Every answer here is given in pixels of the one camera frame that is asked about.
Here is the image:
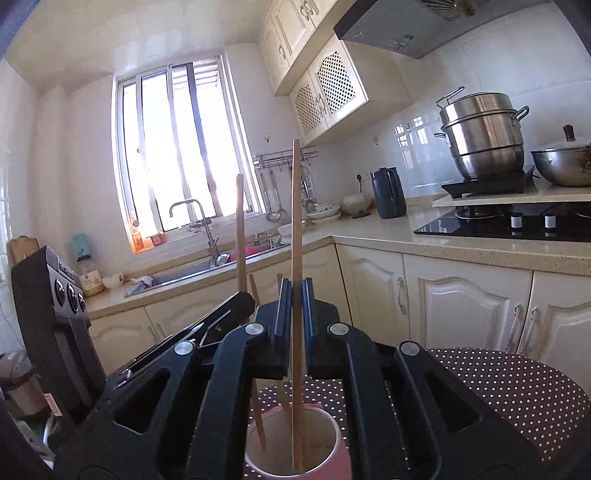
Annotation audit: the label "wooden chopstick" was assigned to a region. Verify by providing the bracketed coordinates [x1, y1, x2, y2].
[235, 174, 266, 451]
[249, 274, 260, 308]
[290, 139, 304, 472]

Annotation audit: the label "pink cylindrical utensil cup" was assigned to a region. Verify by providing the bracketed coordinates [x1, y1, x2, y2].
[243, 401, 355, 480]

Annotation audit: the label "kitchen window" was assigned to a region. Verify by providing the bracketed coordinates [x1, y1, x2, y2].
[113, 55, 264, 253]

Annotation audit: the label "chrome sink faucet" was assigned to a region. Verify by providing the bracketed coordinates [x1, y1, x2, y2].
[168, 198, 230, 269]

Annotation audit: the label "stainless steel sink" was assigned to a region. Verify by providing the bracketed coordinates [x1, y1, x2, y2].
[124, 240, 288, 298]

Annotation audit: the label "white bowls on counter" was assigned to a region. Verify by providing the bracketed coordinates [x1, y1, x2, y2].
[307, 193, 373, 225]

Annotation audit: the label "black electric kettle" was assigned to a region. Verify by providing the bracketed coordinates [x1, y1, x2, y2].
[370, 167, 407, 219]

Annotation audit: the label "brown polka dot tablecloth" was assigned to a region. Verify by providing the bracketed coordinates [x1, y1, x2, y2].
[239, 346, 591, 480]

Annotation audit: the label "cream upper lattice cabinet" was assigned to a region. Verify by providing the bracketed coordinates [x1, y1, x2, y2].
[259, 0, 413, 146]

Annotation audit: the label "black gas stove top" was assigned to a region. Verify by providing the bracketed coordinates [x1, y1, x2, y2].
[414, 202, 591, 243]

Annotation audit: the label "stainless steel steamer pot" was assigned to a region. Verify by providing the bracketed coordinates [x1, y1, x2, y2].
[436, 86, 530, 181]

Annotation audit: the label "grey range hood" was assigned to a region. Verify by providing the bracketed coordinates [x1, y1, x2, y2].
[334, 0, 538, 59]

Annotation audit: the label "wall utensil rack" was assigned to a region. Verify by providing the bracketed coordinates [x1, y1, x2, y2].
[252, 146, 318, 224]

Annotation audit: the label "frying pan with black handle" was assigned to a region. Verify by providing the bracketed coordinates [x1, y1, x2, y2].
[531, 124, 591, 187]

